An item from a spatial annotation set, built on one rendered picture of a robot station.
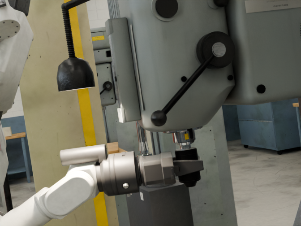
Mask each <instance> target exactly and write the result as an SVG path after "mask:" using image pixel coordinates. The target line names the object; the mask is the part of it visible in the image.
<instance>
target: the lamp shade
mask: <svg viewBox="0 0 301 226"><path fill-rule="evenodd" d="M56 79H57V85H58V91H59V92H60V91H70V90H77V89H83V88H90V87H95V79H94V73H93V71H92V69H91V67H90V65H89V63H88V62H87V61H86V60H84V59H82V58H77V57H70V58H68V59H66V60H64V61H63V62H62V63H61V64H60V65H59V66H58V71H57V77H56Z"/></svg>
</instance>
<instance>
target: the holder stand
mask: <svg viewBox="0 0 301 226"><path fill-rule="evenodd" d="M126 201H127V207H128V214H129V222H130V226H194V222H193V216H192V209H191V202H190V196H189V187H185V185H184V184H183V183H180V182H179V180H176V183H175V184H168V185H165V184H164V183H160V184H153V185H147V186H143V183H142V185H141V186H140V192H138V193H131V194H130V196H129V197H128V196H127V194H126Z"/></svg>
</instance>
